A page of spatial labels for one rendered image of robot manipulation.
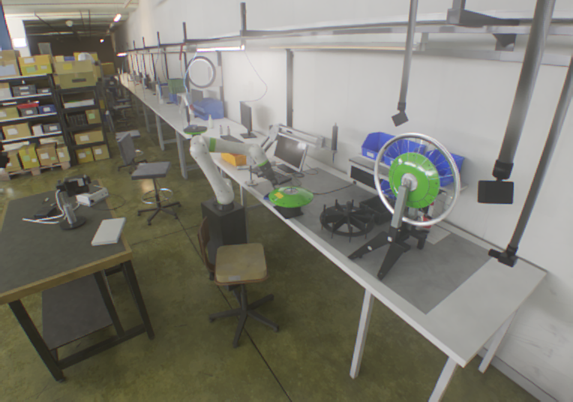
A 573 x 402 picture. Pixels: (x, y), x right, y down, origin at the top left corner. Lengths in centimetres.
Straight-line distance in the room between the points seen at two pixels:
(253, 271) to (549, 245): 181
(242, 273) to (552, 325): 197
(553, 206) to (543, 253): 29
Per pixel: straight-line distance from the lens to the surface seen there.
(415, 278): 176
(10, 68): 694
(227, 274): 214
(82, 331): 260
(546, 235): 216
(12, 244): 241
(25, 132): 705
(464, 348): 152
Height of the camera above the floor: 201
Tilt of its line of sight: 25 degrees down
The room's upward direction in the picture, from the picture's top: straight up
